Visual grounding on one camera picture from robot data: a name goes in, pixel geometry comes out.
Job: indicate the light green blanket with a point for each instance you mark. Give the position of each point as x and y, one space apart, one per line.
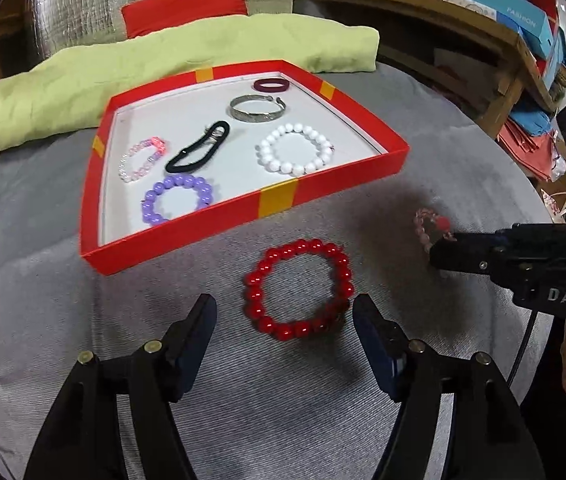
163 60

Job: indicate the wooden bench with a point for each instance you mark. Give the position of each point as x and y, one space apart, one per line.
463 25

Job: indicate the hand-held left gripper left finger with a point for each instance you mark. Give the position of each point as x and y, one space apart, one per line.
198 330

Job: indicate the stack of coral cloths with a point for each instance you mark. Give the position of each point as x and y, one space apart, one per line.
528 145

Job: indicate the silver foil insulation panel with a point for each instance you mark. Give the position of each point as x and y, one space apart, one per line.
88 5

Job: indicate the floral gift bag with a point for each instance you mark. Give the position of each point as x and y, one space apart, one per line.
558 207

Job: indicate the light blue box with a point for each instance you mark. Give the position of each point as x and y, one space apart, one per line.
555 60

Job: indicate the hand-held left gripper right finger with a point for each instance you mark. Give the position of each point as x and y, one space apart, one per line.
373 335

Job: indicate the red paper bag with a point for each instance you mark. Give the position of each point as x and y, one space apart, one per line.
543 0

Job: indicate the small red pillow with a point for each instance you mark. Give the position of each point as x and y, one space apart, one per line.
183 5

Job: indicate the grey cloth cover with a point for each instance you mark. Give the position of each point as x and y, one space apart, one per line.
288 410

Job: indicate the blue cardboard box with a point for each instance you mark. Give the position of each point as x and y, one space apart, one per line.
508 12

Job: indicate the silver metal bangle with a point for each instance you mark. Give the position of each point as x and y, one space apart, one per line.
248 115

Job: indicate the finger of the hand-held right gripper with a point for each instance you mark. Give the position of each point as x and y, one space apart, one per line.
463 255

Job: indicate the red cardboard box tray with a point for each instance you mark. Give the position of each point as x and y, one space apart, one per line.
313 190

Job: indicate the white floral box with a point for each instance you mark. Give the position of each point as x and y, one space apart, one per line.
468 6

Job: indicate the maroon bangle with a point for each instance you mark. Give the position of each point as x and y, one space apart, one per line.
263 89

